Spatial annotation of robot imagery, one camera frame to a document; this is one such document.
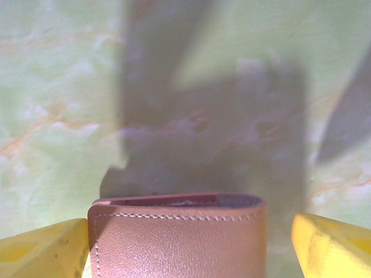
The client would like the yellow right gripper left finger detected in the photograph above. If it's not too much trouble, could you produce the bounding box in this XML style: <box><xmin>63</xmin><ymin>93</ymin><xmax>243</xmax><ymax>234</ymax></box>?
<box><xmin>0</xmin><ymin>218</ymin><xmax>89</xmax><ymax>278</ymax></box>

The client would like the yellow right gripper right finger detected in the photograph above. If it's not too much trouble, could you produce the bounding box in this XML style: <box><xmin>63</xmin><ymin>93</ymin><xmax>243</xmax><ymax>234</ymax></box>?
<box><xmin>290</xmin><ymin>213</ymin><xmax>371</xmax><ymax>278</ymax></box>

